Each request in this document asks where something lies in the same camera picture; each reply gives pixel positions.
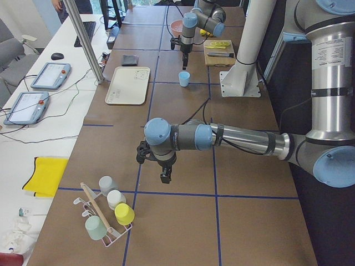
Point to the yellow cloth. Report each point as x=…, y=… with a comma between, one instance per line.
x=47, y=174

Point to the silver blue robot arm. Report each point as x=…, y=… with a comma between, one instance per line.
x=206, y=15
x=315, y=123

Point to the steel muddler black tip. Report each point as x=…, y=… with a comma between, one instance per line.
x=220, y=55

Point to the yellow plastic knife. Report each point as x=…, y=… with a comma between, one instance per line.
x=215, y=47

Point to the white cup rack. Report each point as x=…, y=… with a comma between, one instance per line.
x=91, y=208

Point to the blue teach pendant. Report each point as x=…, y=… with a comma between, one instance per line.
x=28, y=108
x=52, y=76

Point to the whole yellow lemon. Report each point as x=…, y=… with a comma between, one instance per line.
x=205, y=33

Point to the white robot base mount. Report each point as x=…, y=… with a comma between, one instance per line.
x=241, y=80

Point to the grey plastic cup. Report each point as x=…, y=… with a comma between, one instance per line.
x=107, y=184

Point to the cream bear print tray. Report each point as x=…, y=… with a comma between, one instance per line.
x=128, y=86

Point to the white plastic cup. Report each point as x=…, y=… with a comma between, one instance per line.
x=114, y=198

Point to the light blue plastic cup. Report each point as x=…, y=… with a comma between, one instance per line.
x=184, y=78

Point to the pink bowl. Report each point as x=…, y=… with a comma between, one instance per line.
x=176, y=27

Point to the mint green plastic cup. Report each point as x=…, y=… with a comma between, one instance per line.
x=95, y=228

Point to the yellow plastic cup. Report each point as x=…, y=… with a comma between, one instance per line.
x=124, y=214

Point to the aluminium frame post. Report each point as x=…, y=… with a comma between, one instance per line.
x=74, y=15

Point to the black computer mouse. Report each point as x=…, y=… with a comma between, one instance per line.
x=57, y=56

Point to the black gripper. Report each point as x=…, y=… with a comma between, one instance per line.
x=165, y=163
x=184, y=49

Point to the wooden cutting board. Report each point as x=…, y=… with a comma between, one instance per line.
x=216, y=61

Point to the grey folded cloth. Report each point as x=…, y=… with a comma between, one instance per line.
x=129, y=60

